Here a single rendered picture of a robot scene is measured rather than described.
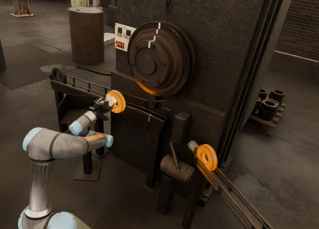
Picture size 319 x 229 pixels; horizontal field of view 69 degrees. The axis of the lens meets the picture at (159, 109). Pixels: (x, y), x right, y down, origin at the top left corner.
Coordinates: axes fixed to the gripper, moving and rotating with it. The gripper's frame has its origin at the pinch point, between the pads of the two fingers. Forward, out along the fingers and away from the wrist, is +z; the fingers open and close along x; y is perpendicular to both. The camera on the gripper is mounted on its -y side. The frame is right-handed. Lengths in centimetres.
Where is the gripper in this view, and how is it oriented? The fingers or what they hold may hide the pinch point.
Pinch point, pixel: (115, 99)
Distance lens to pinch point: 156.6
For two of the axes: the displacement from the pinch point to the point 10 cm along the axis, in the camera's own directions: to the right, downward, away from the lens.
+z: 5.6, -5.9, 5.8
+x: -8.2, -3.6, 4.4
